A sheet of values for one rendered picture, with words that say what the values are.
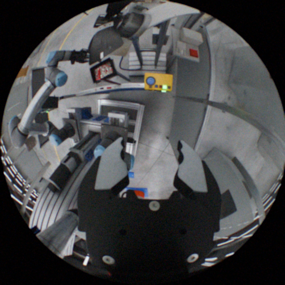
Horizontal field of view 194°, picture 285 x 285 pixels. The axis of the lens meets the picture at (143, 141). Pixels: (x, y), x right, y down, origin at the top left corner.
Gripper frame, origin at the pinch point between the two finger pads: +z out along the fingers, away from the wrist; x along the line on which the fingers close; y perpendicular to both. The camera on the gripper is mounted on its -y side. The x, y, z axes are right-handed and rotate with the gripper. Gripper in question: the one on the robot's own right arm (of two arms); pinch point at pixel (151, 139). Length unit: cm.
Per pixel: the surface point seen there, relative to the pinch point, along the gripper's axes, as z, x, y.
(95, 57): 27.5, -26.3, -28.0
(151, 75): 40.8, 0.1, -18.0
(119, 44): 23.6, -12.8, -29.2
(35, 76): 64, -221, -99
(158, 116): 148, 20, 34
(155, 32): 64, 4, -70
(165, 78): 40.8, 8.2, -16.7
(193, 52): 60, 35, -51
